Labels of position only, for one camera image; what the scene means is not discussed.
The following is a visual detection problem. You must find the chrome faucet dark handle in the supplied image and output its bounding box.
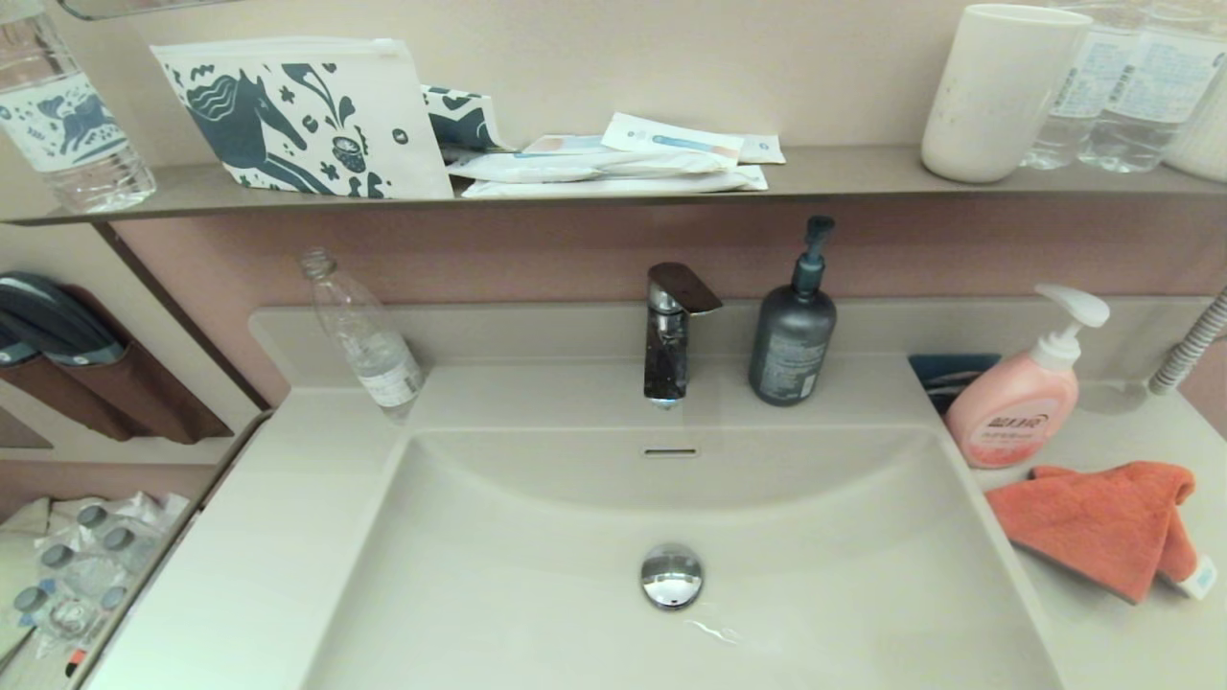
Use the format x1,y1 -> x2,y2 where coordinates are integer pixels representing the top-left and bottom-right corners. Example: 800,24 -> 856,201
641,262 -> 724,411

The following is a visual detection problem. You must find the orange microfibre cloth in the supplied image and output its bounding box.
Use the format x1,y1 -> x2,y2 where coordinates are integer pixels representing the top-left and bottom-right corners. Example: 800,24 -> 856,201
985,461 -> 1218,606

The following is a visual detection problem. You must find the white wash basin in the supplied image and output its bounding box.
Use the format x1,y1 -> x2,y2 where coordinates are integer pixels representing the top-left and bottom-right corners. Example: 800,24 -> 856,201
81,295 -> 1227,690

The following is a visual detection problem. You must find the dark grey pump bottle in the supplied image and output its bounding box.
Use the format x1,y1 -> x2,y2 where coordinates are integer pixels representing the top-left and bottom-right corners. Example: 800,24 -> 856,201
747,216 -> 838,407

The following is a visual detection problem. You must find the white sachet peach print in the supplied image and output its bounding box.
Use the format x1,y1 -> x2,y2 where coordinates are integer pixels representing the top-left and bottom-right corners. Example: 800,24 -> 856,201
519,134 -> 614,157

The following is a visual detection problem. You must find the white sachet blue stripe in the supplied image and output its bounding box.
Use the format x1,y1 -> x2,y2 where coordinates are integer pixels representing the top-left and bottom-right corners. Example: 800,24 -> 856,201
601,112 -> 746,161

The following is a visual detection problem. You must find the chrome drain stopper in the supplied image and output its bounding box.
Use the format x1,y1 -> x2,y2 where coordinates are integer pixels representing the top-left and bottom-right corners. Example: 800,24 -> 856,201
639,542 -> 706,611

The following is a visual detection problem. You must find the empty clear plastic bottle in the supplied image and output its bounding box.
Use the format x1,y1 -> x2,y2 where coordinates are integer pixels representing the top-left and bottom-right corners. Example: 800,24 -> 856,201
299,249 -> 427,425

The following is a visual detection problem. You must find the small blue print pouch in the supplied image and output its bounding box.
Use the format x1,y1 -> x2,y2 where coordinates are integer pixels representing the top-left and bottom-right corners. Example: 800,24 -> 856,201
420,85 -> 516,154

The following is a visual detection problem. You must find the dark blue soap dish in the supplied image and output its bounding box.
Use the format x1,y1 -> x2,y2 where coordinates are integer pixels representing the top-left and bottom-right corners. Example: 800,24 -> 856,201
907,352 -> 1002,417

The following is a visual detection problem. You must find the white pouch blue horse print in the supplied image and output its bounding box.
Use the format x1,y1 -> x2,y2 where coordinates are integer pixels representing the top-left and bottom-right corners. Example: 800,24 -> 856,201
150,37 -> 455,200

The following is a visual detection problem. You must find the pink pump soap bottle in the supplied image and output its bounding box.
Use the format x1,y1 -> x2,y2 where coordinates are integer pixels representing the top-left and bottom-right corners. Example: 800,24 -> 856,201
943,283 -> 1111,471

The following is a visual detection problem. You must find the tall white cup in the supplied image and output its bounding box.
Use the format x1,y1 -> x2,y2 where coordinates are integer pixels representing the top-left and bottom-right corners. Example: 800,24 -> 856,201
919,4 -> 1094,184

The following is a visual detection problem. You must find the clear water bottle white label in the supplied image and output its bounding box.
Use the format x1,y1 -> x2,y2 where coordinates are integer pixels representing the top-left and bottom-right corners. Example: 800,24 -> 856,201
1076,0 -> 1227,174
1018,0 -> 1118,171

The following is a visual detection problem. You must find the dark grey hair dryer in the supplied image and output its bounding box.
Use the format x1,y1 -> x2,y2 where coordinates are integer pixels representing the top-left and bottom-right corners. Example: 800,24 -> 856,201
0,272 -> 126,369

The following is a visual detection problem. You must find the clear bottle blue deer label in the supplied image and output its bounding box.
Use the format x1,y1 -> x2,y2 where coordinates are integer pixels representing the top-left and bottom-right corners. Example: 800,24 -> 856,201
0,0 -> 157,215

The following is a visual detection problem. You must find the white ribbed container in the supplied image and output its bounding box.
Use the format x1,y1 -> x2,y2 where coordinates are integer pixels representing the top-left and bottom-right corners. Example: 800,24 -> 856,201
1163,67 -> 1227,183

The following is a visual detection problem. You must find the grey wall shelf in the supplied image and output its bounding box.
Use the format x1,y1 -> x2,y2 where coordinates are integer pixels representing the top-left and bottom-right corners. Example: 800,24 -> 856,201
0,144 -> 1227,227

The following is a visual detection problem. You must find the brown wall holder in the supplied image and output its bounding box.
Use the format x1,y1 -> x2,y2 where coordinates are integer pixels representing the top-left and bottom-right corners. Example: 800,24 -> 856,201
0,287 -> 234,446

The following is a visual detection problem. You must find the beige towel rail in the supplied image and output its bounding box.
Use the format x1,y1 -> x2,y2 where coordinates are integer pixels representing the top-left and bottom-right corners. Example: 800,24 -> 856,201
65,410 -> 274,690

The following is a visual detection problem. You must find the grey corrugated hose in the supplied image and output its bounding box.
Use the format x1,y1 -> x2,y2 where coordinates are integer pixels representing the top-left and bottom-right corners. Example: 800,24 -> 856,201
1147,286 -> 1227,396

